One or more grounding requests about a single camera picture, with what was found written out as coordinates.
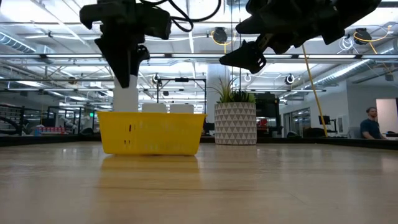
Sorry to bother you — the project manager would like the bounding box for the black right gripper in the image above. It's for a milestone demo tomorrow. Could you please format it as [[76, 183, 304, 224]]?
[[219, 0, 330, 75]]

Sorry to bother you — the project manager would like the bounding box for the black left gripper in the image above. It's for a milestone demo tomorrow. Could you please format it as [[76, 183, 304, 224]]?
[[79, 0, 172, 89]]

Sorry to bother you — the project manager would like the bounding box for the yellow plastic basket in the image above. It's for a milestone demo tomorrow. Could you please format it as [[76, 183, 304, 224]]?
[[97, 111, 207, 156]]

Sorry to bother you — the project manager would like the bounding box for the long ceiling light strip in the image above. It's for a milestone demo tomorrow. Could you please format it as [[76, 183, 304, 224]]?
[[0, 53, 398, 60]]

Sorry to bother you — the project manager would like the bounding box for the black cabinet machine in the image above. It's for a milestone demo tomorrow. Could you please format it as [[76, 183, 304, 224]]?
[[254, 92, 280, 138]]

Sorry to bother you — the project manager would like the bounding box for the potted plant in patterned pot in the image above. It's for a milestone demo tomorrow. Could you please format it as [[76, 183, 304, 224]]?
[[211, 77, 258, 146]]

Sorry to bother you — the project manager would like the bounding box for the black monitor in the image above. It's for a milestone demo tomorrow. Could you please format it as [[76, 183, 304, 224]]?
[[318, 114, 338, 133]]

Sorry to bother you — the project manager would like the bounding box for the red box row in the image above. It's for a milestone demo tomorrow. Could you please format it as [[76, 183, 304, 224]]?
[[36, 126, 66, 135]]

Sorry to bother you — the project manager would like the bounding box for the person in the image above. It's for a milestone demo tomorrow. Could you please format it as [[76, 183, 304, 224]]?
[[359, 106, 389, 140]]

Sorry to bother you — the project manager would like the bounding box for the black ceiling cable reel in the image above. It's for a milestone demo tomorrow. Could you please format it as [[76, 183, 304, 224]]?
[[212, 27, 229, 45], [353, 27, 370, 45]]

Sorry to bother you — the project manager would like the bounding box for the black camera stand frame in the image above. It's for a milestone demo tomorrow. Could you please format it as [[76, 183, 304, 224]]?
[[156, 77, 207, 125]]

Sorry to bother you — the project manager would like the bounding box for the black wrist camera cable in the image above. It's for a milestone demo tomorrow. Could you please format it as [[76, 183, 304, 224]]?
[[139, 0, 223, 33]]

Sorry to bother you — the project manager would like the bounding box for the long yellow cable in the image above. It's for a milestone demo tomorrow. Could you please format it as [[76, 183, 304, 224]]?
[[301, 45, 329, 138]]

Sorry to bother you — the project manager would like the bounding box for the silver ventilation duct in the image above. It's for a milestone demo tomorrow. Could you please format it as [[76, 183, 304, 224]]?
[[313, 40, 398, 88]]

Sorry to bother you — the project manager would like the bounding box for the black aluminium table frame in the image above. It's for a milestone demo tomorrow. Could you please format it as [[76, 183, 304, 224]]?
[[0, 133, 398, 151]]

